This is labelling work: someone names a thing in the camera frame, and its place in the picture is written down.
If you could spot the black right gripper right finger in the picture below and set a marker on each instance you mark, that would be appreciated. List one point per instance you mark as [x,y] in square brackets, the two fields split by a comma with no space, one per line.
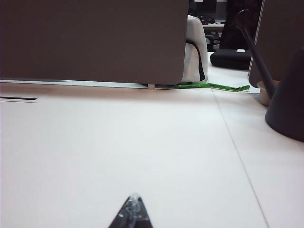
[142,216]

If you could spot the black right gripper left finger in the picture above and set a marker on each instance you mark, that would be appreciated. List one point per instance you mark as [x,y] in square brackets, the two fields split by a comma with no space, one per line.
[124,215]

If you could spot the white divider foot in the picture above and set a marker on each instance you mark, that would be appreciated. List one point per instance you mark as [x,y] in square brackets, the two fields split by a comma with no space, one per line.
[151,86]

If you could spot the small paper bowl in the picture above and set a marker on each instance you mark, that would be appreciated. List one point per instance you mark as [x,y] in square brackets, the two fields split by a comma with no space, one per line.
[263,95]

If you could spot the white bag with black trim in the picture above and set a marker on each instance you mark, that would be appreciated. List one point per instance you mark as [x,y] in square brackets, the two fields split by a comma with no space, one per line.
[196,47]

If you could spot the wide brown desk divider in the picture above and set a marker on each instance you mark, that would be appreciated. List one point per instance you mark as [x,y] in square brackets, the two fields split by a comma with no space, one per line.
[95,40]

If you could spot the black zip case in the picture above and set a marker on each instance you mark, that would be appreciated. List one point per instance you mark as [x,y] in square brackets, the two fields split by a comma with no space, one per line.
[230,59]

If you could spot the dark grey watering can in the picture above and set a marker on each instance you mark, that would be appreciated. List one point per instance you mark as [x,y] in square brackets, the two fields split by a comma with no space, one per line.
[289,99]

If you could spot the small white earbud case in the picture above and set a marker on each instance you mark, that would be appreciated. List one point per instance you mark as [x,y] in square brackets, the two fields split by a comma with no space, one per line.
[240,50]

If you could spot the black office chair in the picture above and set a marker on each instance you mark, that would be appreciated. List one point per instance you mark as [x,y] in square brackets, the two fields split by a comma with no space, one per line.
[235,35]

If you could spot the narrow brown desk divider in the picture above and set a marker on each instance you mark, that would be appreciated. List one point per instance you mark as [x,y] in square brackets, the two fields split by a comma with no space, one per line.
[278,31]

